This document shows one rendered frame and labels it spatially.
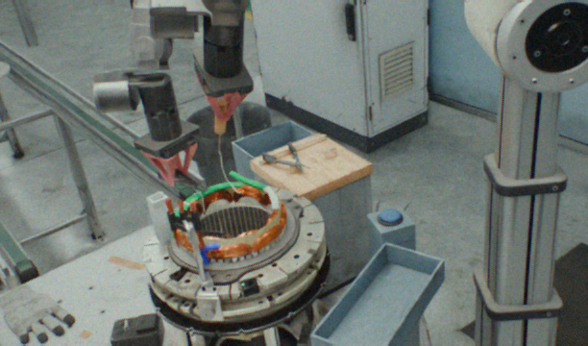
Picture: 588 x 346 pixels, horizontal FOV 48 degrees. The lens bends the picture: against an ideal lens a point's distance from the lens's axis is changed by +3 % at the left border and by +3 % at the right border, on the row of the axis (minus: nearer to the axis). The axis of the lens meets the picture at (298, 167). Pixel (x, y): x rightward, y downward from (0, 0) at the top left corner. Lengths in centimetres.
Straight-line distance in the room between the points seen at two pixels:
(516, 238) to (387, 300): 24
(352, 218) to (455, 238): 157
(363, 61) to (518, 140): 237
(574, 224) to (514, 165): 202
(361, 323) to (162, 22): 54
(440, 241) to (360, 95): 95
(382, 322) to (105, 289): 80
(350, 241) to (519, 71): 64
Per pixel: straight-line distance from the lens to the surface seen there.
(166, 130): 114
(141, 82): 112
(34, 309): 164
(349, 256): 147
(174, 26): 91
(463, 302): 264
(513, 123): 107
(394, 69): 353
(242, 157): 151
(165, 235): 117
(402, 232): 125
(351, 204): 140
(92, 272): 172
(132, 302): 159
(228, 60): 94
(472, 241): 294
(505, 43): 94
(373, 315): 107
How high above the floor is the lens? 175
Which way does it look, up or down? 30 degrees down
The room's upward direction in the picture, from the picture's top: 7 degrees counter-clockwise
